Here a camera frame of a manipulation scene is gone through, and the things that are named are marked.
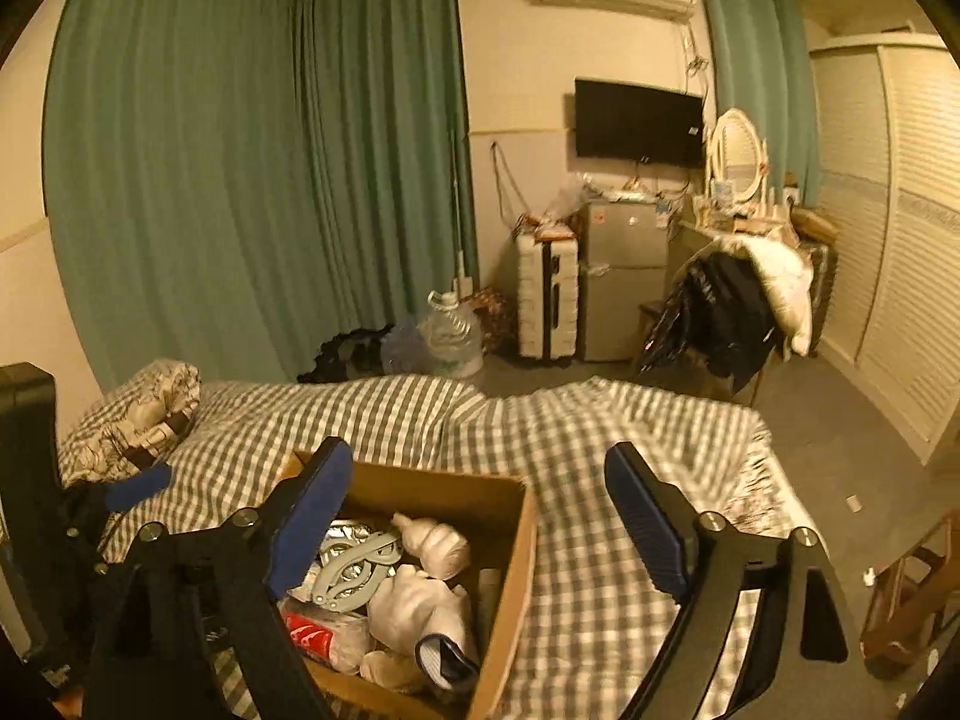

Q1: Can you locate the patterned pillow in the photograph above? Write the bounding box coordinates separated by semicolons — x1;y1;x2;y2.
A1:
58;358;203;488

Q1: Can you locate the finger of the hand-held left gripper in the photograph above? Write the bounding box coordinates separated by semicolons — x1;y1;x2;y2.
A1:
64;463;175;541

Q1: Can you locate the black jacket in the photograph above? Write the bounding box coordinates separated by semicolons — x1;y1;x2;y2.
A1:
637;249;781;395

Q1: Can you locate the brown suitcase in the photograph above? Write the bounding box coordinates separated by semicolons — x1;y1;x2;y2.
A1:
806;240;839;350

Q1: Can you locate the plastic bottle with red label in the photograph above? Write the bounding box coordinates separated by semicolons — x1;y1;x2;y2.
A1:
283;610;376;672

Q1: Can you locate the white cloth bundle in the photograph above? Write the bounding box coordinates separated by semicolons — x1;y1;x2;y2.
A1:
366;564;481;661

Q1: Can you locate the clear plastic bag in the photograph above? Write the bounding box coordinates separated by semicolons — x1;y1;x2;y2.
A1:
547;180;593;222

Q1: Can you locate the silver foil packet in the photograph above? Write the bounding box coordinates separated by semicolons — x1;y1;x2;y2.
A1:
322;516;383;548

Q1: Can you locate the brown cardboard box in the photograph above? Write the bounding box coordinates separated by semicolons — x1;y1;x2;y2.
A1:
274;450;539;720

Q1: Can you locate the black wall television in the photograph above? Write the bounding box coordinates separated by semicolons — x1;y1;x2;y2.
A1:
574;77;706;170

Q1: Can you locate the patterned shopping bag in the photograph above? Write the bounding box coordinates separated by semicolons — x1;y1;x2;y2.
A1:
471;286;520;353

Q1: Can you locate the floral bed sheet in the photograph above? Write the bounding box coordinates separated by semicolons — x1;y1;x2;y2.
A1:
720;420;822;541

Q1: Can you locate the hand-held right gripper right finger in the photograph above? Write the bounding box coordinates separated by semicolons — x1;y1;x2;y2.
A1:
604;441;860;720

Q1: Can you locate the flat brown cardboard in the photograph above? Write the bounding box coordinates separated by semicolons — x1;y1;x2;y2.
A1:
791;206;841;241

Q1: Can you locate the narrow green curtain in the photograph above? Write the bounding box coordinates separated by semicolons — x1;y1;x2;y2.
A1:
697;0;822;207

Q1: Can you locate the black bag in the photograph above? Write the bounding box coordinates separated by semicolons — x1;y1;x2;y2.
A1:
298;325;395;383

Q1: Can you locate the white louvred wardrobe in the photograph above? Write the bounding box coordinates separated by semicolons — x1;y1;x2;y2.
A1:
808;34;960;466

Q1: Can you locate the white padded jacket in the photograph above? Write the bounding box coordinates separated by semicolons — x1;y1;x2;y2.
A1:
709;232;815;357

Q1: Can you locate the white suitcase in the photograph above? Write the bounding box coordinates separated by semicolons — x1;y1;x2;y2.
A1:
515;232;582;361

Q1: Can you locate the grey checked blanket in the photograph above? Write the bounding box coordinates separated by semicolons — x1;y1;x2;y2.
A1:
60;373;826;720

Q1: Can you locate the white pole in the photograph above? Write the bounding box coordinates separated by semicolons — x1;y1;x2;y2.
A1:
452;127;472;293

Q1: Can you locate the white dressing table with mirror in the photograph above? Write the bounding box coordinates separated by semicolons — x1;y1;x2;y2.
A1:
666;109;800;293

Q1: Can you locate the white sock with blue cuff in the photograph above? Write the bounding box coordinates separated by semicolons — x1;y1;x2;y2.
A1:
360;634;481;698

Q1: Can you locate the silver fridge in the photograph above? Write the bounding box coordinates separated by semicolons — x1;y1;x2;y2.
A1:
577;199;672;362

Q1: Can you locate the large clear water jug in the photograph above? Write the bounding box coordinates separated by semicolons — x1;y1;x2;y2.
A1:
415;291;485;380

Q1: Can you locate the chair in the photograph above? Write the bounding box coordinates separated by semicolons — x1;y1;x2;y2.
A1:
739;349;781;410

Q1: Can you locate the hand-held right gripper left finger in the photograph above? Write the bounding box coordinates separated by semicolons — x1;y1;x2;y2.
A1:
81;435;355;720

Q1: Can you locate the wooden stool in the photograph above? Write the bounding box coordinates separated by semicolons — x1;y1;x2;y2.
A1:
859;510;960;680

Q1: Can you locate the wide green curtain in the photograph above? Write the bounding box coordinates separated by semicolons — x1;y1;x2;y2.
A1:
43;0;316;391

